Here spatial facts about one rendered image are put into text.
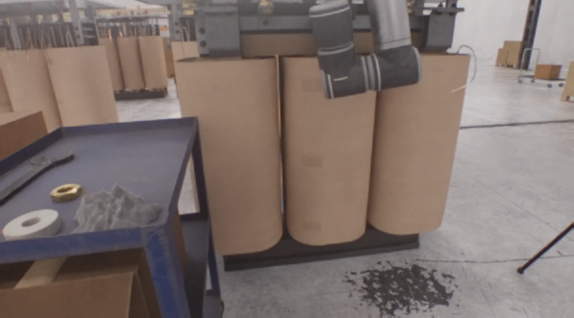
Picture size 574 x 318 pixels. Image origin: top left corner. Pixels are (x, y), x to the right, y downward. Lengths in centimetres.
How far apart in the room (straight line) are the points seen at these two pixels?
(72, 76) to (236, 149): 222
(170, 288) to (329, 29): 67
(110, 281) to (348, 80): 70
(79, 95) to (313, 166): 243
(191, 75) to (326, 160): 65
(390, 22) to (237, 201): 91
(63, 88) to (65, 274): 273
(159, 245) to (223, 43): 85
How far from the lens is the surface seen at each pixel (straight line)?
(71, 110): 325
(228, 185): 127
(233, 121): 117
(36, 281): 60
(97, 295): 54
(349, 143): 127
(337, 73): 84
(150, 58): 681
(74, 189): 68
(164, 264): 49
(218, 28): 117
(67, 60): 318
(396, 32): 86
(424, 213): 162
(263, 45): 126
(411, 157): 143
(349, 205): 141
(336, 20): 80
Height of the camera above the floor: 115
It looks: 19 degrees down
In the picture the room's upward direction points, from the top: 1 degrees counter-clockwise
